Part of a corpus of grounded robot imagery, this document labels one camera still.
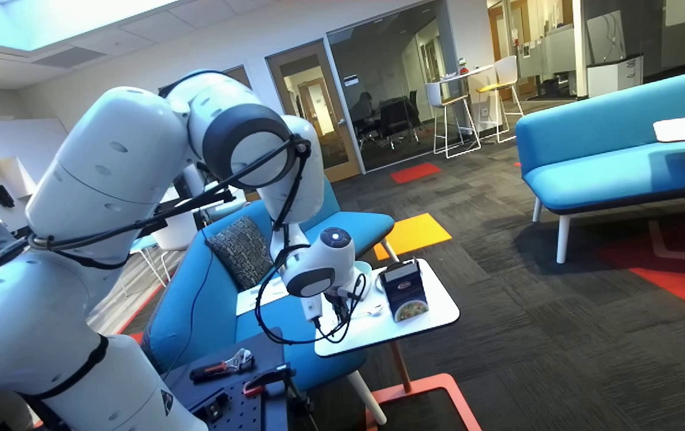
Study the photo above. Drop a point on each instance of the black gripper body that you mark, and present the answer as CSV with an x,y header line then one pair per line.
x,y
343,300

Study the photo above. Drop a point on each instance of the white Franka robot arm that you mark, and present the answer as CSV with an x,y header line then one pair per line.
x,y
105,175

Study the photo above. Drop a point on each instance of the dark blue food box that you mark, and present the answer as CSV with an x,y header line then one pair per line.
x,y
404,291

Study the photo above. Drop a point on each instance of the white side table orange base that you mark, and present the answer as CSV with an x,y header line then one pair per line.
x,y
405,326

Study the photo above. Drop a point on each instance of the white paper sheet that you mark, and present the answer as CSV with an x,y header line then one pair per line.
x,y
251,303

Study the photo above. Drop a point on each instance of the red black clamp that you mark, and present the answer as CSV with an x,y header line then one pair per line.
x,y
266,385

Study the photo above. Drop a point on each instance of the grey patterned pillow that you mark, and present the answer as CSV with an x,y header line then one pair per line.
x,y
238,253

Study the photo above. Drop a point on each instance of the blue perforated board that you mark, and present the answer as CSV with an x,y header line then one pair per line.
x,y
238,408

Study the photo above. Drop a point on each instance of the blue sofa with pillow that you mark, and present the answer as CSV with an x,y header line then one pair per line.
x,y
191,319

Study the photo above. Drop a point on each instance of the white bar stool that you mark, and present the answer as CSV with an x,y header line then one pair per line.
x,y
448,99

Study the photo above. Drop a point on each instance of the tall white bar table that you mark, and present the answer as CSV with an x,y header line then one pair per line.
x,y
471,72

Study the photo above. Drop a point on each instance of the yellow seat bar stool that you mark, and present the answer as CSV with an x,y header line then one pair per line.
x,y
501,84

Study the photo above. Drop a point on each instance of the long blue sofa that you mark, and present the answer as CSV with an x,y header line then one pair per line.
x,y
614,169

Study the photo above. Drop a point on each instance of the white low cabinet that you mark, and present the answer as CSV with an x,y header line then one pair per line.
x,y
614,76

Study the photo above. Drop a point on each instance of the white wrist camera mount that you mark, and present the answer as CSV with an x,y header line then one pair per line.
x,y
314,308

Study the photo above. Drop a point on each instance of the glass door wooden frame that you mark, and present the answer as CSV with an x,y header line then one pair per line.
x,y
335,120

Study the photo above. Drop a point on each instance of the white wall cabinet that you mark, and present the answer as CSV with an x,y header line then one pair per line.
x,y
8,139

